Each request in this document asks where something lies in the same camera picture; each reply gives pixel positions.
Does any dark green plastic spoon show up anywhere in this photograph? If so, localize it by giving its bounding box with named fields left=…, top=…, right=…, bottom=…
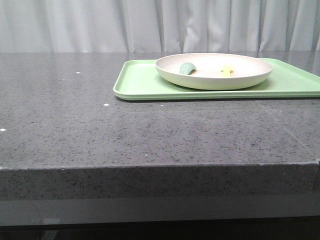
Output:
left=179, top=62, right=197, bottom=75

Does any grey pleated curtain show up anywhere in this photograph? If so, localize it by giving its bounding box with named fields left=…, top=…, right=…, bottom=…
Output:
left=0, top=0, right=320, bottom=53

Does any yellow plastic fork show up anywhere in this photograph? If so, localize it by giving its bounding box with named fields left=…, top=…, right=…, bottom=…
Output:
left=220, top=65, right=234, bottom=78

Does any light green plastic tray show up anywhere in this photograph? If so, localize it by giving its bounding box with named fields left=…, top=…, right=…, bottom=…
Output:
left=113, top=58, right=320, bottom=101

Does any beige round plate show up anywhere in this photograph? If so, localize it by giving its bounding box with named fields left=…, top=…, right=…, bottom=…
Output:
left=155, top=53, right=274, bottom=91

